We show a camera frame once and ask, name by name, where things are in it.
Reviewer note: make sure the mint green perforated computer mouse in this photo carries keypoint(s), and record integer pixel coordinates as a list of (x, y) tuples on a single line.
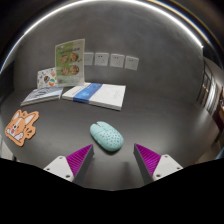
[(107, 136)]

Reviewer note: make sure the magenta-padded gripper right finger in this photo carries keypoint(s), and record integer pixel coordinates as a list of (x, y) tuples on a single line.
[(150, 160)]

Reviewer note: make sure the green food menu sign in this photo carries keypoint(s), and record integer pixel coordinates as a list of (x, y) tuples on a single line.
[(70, 63)]

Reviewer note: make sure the white book with blue band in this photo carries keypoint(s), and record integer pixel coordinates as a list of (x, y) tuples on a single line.
[(100, 95)]

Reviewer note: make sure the orange corgi-shaped mouse pad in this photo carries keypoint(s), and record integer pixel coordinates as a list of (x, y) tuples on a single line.
[(20, 128)]

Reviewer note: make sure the grey striped book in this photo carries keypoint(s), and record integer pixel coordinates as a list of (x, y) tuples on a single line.
[(41, 95)]

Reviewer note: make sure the dark framed glass door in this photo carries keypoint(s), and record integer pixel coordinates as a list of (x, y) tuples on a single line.
[(207, 88)]

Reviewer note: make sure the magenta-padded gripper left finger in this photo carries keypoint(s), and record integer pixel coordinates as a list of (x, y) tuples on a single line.
[(78, 160)]

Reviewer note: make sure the white card with colourful stickers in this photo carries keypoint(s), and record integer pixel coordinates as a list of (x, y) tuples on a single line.
[(46, 78)]

